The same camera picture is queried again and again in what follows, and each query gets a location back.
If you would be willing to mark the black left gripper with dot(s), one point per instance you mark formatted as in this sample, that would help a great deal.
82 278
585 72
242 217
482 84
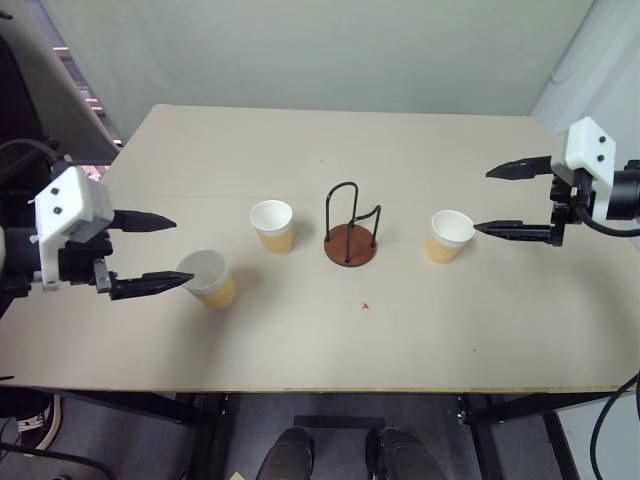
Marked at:
80 265

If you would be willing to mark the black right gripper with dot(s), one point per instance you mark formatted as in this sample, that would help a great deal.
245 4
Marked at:
570 195

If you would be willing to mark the yellow paper cup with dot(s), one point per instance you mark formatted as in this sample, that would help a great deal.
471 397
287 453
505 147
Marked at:
217 292
277 235
442 250

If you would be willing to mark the grey stepped shelf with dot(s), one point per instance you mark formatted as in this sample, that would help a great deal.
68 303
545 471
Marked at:
87 95

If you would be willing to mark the small red scrap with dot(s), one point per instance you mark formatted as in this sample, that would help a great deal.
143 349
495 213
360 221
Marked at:
366 305

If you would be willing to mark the large black background object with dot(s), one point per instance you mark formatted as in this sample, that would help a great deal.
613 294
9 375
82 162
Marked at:
20 90

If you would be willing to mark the dark rounded shape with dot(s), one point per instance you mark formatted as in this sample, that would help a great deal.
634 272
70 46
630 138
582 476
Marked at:
287 457
400 457

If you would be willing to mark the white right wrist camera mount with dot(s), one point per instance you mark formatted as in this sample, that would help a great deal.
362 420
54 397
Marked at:
587 142

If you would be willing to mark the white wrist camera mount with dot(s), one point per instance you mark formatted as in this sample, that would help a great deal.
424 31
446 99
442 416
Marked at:
587 142
70 200

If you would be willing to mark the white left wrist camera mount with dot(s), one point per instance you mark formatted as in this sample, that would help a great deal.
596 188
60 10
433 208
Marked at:
70 200

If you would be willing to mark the black metal table frame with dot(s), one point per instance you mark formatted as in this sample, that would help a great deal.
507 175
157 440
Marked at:
490 440

